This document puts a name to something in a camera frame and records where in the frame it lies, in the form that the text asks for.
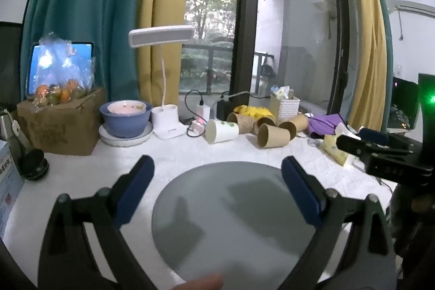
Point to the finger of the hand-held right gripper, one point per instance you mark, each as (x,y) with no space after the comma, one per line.
(353,145)
(373,135)

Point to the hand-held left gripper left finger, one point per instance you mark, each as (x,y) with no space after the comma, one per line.
(136,189)

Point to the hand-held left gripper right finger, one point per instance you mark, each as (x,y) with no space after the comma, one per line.
(302,193)

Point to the brown paper cup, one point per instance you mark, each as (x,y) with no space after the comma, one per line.
(273,135)
(243,122)
(265,122)
(295,125)

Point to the white cup with green dots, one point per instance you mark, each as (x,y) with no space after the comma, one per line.
(221,131)

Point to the person's left hand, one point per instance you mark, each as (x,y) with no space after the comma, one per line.
(200,283)

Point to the yellow snack packet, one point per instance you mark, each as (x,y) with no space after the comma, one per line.
(334,149)

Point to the purple cloth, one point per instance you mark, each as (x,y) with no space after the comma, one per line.
(324,125)

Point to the open laptop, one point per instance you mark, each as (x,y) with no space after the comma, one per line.
(404,103)

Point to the white plate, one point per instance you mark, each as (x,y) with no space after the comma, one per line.
(142,137)

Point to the dark cloth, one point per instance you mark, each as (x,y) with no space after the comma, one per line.
(414,225)

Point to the blue bowl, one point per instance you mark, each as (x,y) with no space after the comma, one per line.
(125,125)

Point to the grey round mat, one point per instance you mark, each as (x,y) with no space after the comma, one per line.
(234,225)

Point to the white woven basket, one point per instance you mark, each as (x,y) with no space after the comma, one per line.
(284,105)

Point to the pink bowl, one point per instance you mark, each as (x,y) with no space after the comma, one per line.
(127,107)

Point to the pink small adapter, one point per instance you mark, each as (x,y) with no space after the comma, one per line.
(198,126)

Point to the yellow cloth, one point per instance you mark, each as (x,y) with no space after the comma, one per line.
(255,111)

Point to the brown cardboard box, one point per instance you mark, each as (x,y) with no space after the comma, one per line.
(61,130)

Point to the white charger plug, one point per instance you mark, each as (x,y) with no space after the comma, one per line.
(203,111)

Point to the black round lens cap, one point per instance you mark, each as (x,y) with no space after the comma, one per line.
(34,165)

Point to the black power bank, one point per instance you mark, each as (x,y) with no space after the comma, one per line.
(223,110)

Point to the blue and white box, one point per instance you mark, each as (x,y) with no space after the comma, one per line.
(8,181)

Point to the silver flask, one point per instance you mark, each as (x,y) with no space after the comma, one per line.
(13,133)

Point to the white air conditioner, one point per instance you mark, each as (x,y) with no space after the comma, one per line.
(414,6)

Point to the plastic bag of fruit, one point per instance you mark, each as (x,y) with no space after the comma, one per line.
(57,72)

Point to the laptop screen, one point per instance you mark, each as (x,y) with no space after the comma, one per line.
(81,50)

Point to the white desk lamp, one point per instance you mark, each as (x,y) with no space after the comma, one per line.
(163,35)

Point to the teal curtain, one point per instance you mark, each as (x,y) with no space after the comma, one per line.
(88,14)

